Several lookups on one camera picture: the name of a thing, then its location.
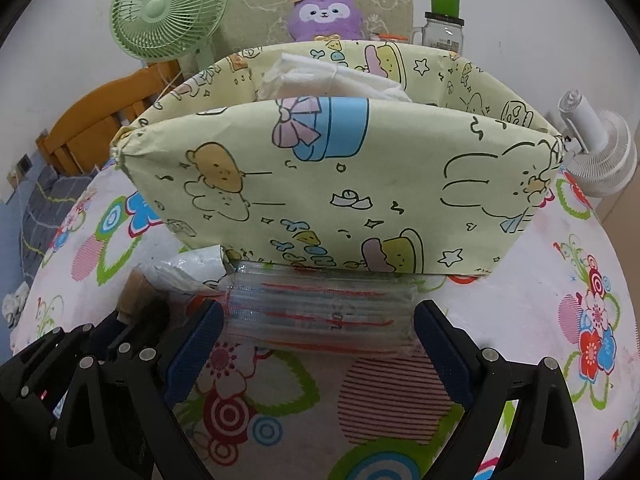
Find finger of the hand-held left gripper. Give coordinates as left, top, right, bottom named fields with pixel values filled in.
left=9, top=299, right=172, bottom=402

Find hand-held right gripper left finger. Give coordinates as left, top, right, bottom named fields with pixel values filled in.
left=52, top=299, right=226, bottom=480

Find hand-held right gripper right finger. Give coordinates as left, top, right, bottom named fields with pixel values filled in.
left=414, top=299, right=587, bottom=480

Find white plastic bag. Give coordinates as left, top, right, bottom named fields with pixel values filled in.
left=137, top=244, right=227, bottom=297

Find clear plastic packet red stripes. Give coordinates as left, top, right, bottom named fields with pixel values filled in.
left=220, top=261, right=419, bottom=359

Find cartoon printed fabric storage box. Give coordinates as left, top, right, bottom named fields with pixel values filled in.
left=110, top=39, right=569, bottom=277

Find white tissue pack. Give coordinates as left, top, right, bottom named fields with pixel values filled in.
left=256, top=52, right=416, bottom=105

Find brown paper piece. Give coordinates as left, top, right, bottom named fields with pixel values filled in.
left=117, top=272, right=154, bottom=323

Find floral tablecloth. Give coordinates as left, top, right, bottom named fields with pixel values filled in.
left=10, top=160, right=640, bottom=480

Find white crumpled cloth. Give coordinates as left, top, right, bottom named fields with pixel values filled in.
left=0, top=282, right=32, bottom=329

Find grey plaid pillow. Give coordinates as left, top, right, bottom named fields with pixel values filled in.
left=20, top=169, right=99, bottom=272

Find blue bed sheet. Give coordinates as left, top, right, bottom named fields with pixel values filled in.
left=0, top=195, right=23, bottom=286

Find wooden bed headboard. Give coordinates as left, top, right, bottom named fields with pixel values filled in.
left=35, top=57, right=184, bottom=177

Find white standing fan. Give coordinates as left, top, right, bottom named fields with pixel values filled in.
left=557, top=90, right=637, bottom=199

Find green desk fan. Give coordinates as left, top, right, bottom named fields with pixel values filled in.
left=110, top=0, right=229, bottom=79

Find glass jar mug green lid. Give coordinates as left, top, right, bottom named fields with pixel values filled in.
left=411, top=0, right=467, bottom=57

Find olive cartoon printed board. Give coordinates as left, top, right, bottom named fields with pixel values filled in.
left=220, top=0, right=416, bottom=50

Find purple plush toy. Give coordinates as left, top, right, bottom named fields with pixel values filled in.
left=287, top=0, right=369, bottom=43

